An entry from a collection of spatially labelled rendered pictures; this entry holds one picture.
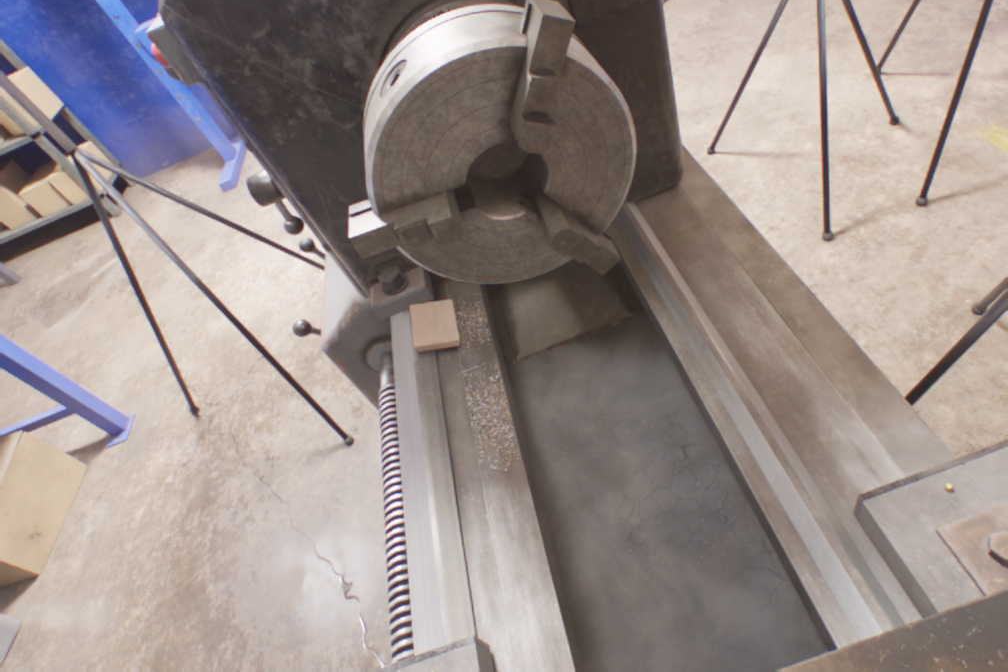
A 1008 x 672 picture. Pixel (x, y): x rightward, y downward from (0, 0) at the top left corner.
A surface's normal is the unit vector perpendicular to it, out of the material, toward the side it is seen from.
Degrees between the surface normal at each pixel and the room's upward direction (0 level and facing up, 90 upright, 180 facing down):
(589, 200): 90
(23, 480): 90
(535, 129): 90
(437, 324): 18
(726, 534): 11
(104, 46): 90
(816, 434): 0
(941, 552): 0
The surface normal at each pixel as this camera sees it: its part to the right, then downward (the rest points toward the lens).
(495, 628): -0.29, -0.65
